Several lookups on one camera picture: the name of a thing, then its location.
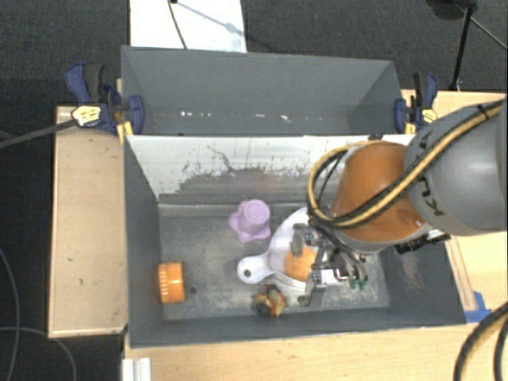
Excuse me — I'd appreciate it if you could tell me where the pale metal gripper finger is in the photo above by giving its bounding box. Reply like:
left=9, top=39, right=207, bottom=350
left=291, top=223, right=317, bottom=257
left=298, top=271, right=329, bottom=308

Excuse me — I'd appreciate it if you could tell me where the orange round fruit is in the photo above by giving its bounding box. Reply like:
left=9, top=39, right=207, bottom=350
left=284, top=247, right=319, bottom=283

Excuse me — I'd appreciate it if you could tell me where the small brown and yellow toy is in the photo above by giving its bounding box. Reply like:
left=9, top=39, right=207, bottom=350
left=252, top=283, right=287, bottom=318

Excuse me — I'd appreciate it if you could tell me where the purple plastic cup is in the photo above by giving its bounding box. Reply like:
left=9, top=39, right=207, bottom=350
left=228, top=198, right=272, bottom=244

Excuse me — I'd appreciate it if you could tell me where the grey metal bin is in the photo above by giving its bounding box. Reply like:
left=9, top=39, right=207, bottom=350
left=119, top=44, right=468, bottom=349

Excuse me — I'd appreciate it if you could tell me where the orange ribbed cylinder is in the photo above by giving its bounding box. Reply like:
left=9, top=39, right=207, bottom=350
left=157, top=261, right=187, bottom=305

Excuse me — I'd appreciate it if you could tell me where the pale wood flat board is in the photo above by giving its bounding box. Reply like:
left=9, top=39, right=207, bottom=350
left=48, top=102, right=129, bottom=339

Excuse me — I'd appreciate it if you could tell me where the white bowl with handle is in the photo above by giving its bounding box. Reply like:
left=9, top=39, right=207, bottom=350
left=237, top=206, right=331, bottom=294

